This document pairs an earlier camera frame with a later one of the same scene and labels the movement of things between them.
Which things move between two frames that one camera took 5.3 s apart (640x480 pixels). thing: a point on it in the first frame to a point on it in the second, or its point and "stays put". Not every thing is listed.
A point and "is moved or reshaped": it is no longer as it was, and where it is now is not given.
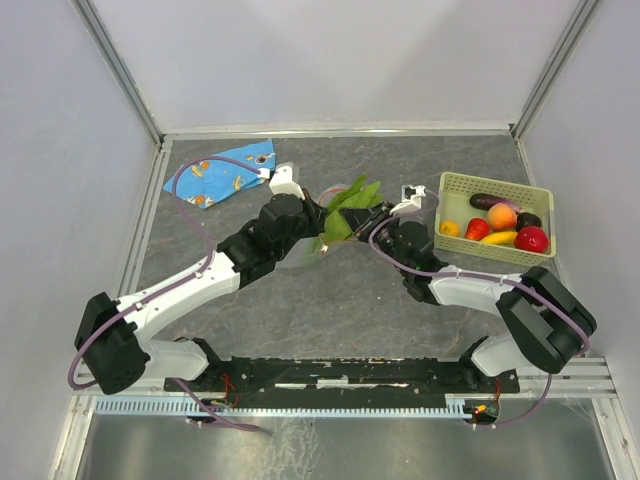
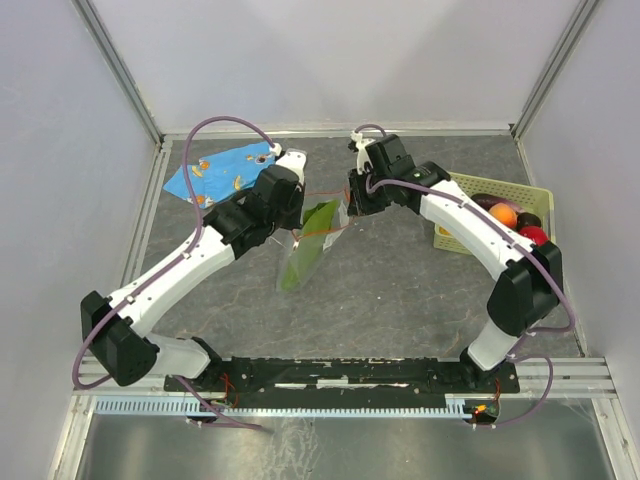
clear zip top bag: [311, 249] is moved or reshaped
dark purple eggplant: [484, 201] stays put
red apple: [531, 238] stays put
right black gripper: [361, 221] to [357, 204]
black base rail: [350, 375] stays put
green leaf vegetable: [362, 193] is moved or reshaped
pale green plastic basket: [452, 204] stays put
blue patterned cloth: [202, 183] stays put
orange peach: [502, 217] stays put
